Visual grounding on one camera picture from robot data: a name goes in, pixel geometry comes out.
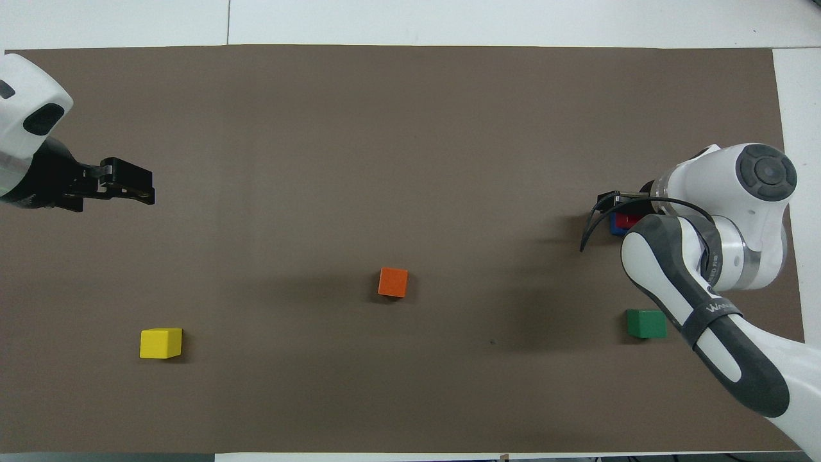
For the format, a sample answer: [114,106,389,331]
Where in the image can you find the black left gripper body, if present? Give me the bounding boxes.
[3,138,87,212]

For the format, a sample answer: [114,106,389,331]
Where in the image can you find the brown table mat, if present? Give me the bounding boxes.
[0,45,818,453]

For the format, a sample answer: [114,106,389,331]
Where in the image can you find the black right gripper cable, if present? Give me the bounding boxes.
[580,191,716,253]

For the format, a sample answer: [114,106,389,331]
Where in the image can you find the yellow wooden block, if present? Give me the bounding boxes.
[140,327,183,360]

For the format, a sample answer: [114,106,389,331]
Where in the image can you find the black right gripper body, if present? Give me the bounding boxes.
[614,191,652,216]

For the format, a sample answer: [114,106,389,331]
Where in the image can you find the orange wooden block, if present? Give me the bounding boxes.
[378,267,409,298]

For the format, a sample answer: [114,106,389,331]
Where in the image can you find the green wooden block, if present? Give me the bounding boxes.
[626,309,668,339]

